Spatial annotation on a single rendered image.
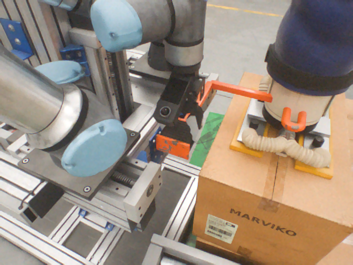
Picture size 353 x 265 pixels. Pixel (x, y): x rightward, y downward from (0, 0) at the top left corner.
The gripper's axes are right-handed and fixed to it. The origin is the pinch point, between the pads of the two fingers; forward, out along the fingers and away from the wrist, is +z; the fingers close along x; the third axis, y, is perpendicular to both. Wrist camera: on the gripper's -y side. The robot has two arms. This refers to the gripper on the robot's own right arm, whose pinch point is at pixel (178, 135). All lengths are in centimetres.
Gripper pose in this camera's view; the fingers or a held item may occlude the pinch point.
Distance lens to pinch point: 62.7
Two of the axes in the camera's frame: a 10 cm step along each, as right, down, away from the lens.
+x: -9.2, -2.8, 2.8
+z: 0.0, 7.1, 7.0
